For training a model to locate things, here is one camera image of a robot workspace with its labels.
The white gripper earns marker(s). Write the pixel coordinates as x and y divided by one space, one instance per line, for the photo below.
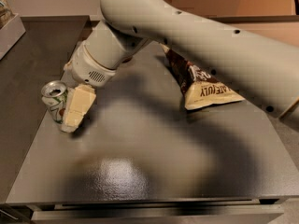
88 68

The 7up soda can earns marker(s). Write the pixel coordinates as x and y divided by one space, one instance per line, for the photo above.
54 96

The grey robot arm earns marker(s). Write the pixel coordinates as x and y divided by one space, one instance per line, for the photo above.
262 70

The red apple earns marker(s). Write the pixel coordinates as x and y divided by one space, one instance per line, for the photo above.
127 59

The grey tray with items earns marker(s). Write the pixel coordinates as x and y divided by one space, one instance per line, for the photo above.
11 28

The brown chip bag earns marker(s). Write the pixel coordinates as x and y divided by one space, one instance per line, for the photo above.
199 88

